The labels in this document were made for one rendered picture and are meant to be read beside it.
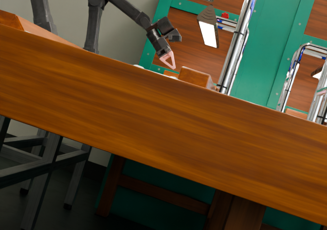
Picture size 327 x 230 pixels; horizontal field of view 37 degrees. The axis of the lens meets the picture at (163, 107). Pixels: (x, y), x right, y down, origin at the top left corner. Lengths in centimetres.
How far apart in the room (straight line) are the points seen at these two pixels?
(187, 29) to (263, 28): 41
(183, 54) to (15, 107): 188
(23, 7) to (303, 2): 203
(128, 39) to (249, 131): 275
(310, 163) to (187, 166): 21
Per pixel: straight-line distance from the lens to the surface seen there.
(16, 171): 170
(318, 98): 130
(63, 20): 366
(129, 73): 85
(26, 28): 97
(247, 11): 116
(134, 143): 85
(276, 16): 275
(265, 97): 268
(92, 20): 231
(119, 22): 356
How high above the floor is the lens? 70
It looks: 1 degrees down
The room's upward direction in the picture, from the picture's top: 18 degrees clockwise
